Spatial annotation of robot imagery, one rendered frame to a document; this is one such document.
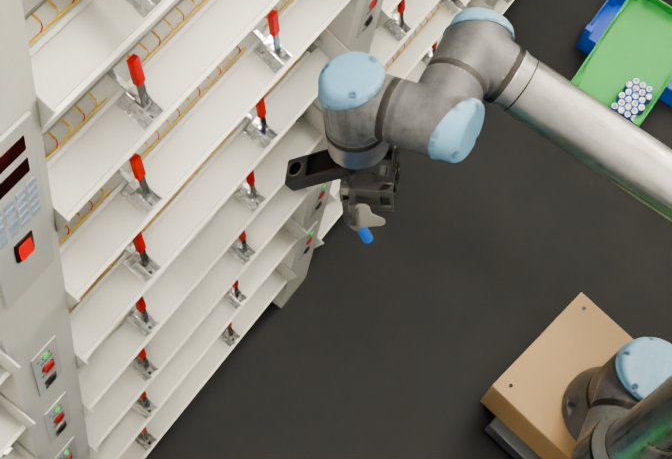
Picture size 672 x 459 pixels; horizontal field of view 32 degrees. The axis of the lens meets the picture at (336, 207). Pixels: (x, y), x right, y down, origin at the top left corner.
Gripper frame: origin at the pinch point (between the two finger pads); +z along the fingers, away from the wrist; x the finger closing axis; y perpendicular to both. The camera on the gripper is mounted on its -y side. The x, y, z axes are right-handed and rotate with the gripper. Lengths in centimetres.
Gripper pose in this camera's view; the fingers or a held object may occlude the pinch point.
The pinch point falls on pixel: (355, 218)
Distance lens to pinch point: 188.6
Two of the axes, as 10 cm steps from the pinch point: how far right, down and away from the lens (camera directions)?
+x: 1.6, -8.4, 5.2
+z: 0.9, 5.4, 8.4
